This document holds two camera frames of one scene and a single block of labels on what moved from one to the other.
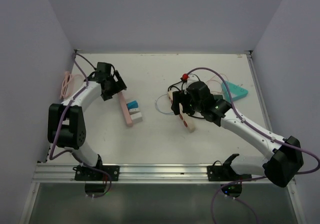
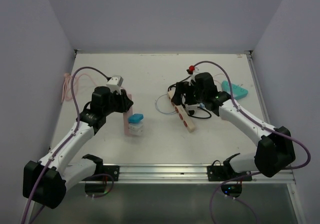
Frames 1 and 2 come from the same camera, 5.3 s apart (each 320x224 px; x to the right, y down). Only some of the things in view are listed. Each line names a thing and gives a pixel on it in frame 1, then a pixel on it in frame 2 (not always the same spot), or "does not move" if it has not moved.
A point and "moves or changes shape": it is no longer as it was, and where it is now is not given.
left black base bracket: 82,173 does not move
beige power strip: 185,119 does not move
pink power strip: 125,109 moves or changes shape
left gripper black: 118,86 to 125,102
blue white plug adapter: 133,106 to 135,118
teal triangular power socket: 235,91 does not move
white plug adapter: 136,116 to 136,130
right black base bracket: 224,172 does not move
